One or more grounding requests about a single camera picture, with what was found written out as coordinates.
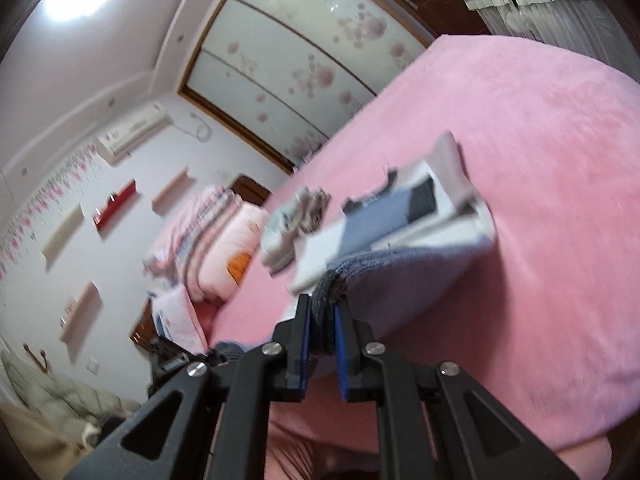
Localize striped knit sweater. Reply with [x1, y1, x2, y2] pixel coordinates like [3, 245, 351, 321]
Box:
[212, 130, 497, 382]

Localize pink flower wall decals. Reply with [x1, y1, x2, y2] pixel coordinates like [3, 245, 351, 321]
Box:
[0, 142, 102, 282]

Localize grey quilted cloth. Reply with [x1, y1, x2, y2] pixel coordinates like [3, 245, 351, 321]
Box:
[0, 350, 142, 461]

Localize pink bed blanket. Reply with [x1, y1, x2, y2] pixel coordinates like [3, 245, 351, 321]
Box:
[205, 35, 640, 461]

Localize red wall shelf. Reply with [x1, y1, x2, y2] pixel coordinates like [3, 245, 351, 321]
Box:
[92, 179, 137, 234]

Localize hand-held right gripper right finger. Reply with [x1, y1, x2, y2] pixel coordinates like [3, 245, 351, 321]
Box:
[332, 302, 581, 480]

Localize dark wooden headboard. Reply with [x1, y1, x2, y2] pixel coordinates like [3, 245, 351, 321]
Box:
[229, 175, 274, 207]

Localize white air conditioner cable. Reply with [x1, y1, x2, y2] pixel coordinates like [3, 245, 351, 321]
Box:
[171, 111, 214, 142]

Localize beige folded garment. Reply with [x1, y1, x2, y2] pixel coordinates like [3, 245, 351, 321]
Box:
[261, 240, 302, 277]

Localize pink wall shelf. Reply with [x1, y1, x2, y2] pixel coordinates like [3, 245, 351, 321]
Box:
[60, 282, 101, 344]
[151, 166, 190, 216]

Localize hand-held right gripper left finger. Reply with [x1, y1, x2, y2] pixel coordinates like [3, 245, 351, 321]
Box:
[62, 292, 313, 480]

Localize beige wall shelf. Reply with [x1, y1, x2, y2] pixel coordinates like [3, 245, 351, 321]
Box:
[41, 203, 84, 267]

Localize floral sliding-door wardrobe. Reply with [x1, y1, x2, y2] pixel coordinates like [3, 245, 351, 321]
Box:
[177, 0, 437, 177]

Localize pink ruffled pillow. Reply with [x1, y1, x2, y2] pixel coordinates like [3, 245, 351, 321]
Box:
[160, 185, 237, 251]

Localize small printed pillow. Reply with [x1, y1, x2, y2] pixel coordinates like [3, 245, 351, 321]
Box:
[147, 290, 212, 356]

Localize white air conditioner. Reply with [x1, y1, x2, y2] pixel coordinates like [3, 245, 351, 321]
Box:
[96, 102, 174, 164]

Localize grey diamond-pattern folded garment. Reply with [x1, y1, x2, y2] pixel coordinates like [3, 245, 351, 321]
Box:
[260, 185, 332, 261]

